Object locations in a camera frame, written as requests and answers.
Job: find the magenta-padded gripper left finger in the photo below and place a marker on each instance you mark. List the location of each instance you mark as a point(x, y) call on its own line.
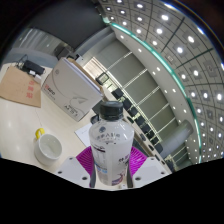
point(84, 160)

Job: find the clear water bottle black cap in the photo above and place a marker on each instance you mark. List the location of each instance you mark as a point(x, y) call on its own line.
point(111, 150)

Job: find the long curved conference desk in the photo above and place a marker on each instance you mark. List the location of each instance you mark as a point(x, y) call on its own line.
point(140, 146)

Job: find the grey box monitor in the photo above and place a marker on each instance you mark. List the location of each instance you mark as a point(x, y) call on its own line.
point(62, 52)

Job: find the group of ceiling lights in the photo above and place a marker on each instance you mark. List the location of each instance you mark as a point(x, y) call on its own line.
point(180, 50)

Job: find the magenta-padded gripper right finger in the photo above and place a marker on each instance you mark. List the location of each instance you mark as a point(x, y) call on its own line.
point(139, 160)

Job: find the row of black office chairs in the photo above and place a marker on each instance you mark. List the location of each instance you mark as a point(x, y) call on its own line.
point(117, 93)

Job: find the white cardboard paper box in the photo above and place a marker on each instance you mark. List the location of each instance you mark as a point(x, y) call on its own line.
point(71, 88)

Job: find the brown kraft paper envelope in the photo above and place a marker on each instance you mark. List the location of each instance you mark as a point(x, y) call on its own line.
point(18, 85)

